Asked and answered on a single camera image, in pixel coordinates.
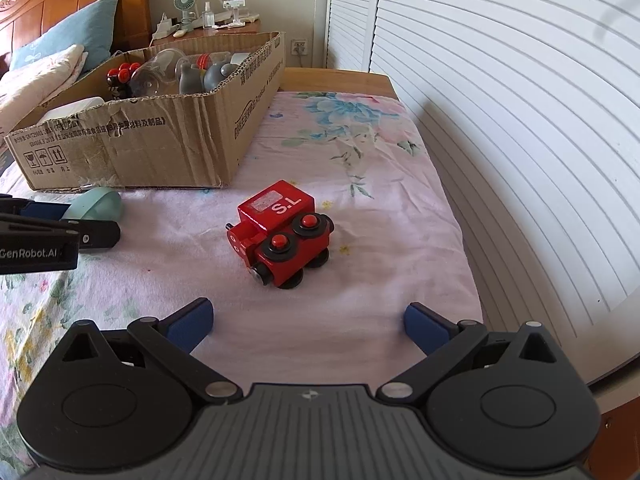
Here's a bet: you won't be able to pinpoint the mint green round case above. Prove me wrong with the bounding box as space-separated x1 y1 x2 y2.
61 186 123 223

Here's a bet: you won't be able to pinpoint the white louvred wardrobe doors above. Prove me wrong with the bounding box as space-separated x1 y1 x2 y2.
325 0 640 386

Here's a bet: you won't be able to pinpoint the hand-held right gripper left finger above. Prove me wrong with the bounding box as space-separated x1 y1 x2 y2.
59 297 240 402

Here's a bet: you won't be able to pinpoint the clear bottle with yellow beads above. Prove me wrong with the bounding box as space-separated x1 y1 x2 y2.
175 51 251 77

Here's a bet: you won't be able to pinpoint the red toy train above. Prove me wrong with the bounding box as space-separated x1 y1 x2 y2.
225 180 335 292

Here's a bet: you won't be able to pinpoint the light blue pillow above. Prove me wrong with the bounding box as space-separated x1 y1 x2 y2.
9 0 121 73

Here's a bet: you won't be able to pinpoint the wooden nightstand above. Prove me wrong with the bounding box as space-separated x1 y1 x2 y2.
150 19 262 41

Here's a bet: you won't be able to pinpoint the small green desk fan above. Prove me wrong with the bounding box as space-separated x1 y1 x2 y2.
173 0 197 28

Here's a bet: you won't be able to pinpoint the white power adapter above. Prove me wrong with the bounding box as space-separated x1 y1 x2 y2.
37 97 106 123

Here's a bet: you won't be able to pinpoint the pink floral bedsheet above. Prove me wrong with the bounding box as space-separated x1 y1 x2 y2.
0 91 483 461

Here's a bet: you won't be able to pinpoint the white phone stand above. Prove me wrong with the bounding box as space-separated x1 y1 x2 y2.
220 0 248 26

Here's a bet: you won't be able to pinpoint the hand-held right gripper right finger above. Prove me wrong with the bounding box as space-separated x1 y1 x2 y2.
376 302 558 403

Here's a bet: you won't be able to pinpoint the cardboard box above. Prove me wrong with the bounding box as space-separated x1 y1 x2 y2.
4 31 287 192

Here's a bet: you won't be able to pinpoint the grey animal toy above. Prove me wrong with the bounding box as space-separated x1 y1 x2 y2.
178 66 206 95
202 60 240 93

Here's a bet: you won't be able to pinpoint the wooden bed frame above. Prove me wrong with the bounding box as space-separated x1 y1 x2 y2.
282 66 396 96

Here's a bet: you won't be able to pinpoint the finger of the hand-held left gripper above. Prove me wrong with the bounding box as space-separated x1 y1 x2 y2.
0 213 122 252
0 197 68 221

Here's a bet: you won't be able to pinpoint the black toy train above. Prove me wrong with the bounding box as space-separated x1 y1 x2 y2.
106 62 143 98

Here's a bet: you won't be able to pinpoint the clear plastic cup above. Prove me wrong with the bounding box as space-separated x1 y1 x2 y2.
131 49 183 97

